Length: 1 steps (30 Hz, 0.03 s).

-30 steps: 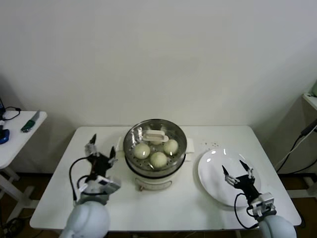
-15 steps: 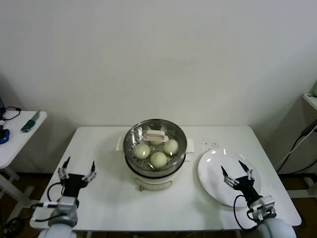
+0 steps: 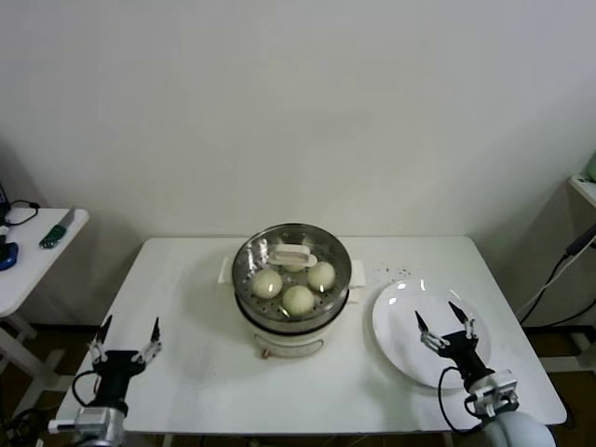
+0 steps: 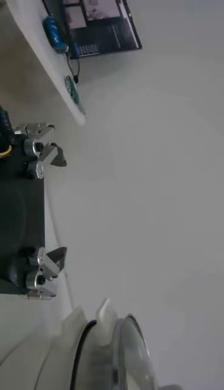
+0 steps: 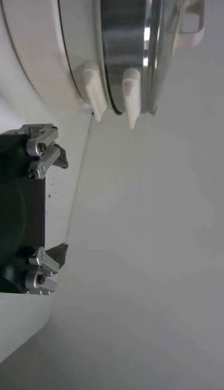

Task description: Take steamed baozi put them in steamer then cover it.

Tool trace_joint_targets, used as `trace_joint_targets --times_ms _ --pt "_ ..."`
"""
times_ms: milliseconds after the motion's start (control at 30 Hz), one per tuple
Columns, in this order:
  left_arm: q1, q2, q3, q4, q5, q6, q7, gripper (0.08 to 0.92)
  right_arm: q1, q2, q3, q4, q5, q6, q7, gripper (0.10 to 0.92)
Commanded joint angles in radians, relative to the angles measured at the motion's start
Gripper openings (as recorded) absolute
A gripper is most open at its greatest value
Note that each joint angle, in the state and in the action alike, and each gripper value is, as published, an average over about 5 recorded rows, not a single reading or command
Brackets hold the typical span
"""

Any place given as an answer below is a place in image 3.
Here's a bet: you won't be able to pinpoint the glass lid cream handle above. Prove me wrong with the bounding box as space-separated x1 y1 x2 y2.
231 223 351 325

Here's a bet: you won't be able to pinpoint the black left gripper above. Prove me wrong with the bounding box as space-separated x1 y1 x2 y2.
88 314 163 413

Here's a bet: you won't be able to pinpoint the white side table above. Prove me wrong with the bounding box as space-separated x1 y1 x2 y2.
0 208 90 423

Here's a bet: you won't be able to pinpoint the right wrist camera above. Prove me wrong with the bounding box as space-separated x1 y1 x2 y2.
492 368 520 397

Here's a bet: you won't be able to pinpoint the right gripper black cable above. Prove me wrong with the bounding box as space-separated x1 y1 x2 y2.
437 365 490 432

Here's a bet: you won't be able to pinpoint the cream electric cooker pot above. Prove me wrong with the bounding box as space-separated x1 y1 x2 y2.
235 278 364 360

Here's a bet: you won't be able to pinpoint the white shelf board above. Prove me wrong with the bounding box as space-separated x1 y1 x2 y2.
566 172 596 209

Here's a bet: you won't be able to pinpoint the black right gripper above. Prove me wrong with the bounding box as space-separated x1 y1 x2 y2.
414 301 496 384

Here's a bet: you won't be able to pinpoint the perforated steel steamer basket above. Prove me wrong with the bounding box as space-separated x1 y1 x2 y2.
217 223 369 328

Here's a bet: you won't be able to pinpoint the green handled knife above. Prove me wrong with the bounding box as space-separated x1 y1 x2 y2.
38 207 76 251

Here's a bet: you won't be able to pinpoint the blue plastic gadget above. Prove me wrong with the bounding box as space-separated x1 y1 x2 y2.
0 241 20 272

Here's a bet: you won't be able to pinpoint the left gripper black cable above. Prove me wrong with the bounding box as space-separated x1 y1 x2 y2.
72 370 102 410

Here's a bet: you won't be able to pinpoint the scattered brown crumbs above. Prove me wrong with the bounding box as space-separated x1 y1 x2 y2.
374 264 412 279

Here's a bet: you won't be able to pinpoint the thin black cable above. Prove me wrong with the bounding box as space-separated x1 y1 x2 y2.
7 199 39 228

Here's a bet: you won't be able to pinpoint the black floor cable bundle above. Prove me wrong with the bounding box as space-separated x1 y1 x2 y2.
0 408 47 447

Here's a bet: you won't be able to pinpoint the white round plate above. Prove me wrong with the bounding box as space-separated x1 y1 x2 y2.
371 278 492 390

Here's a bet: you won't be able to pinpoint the black plug with cable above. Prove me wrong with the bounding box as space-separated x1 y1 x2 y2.
517 227 596 325

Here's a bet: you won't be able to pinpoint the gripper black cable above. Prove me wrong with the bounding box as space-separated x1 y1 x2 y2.
437 365 490 432
72 370 102 410

